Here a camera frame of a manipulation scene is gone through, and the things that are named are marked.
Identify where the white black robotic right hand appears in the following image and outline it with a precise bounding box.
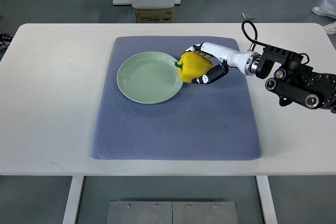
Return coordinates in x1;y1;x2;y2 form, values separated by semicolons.
186;42;261;84

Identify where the yellow bell pepper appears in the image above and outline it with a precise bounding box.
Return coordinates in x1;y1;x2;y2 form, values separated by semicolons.
175;52;214;83

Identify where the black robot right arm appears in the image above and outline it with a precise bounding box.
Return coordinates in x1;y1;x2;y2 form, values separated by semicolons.
241;20;335;113

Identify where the grey floor plate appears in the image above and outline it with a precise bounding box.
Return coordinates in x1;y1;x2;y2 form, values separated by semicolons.
241;12;256;20

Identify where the light green plate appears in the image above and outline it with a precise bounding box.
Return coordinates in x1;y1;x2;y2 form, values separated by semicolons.
117;51;183;104

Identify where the blue textured mat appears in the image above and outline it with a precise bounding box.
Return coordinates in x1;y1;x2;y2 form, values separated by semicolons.
91;36;262;161

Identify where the white sneaker upper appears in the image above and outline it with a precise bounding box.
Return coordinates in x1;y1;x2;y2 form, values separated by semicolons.
312;7;336;19

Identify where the white sneaker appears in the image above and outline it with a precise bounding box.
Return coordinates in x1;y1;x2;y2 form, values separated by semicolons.
323;22;336;35
312;7;336;19

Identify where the white sneaker lower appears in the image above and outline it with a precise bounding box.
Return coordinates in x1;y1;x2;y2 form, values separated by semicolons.
323;22;336;35

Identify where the cardboard box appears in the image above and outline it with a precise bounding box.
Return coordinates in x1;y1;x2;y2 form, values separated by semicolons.
135;8;173;23

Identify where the white trouser leg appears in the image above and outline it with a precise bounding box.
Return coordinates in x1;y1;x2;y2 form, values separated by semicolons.
320;0;335;15

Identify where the white table right leg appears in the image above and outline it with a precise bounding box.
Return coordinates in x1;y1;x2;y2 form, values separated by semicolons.
256;176;278;224

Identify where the white table leg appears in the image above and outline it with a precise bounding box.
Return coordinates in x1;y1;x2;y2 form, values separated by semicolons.
256;176;278;224
62;175;84;224

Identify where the white table left leg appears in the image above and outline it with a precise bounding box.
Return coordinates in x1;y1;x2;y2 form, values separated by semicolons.
62;175;84;224

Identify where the metal base plate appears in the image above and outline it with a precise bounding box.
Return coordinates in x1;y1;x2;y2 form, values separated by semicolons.
107;201;238;223

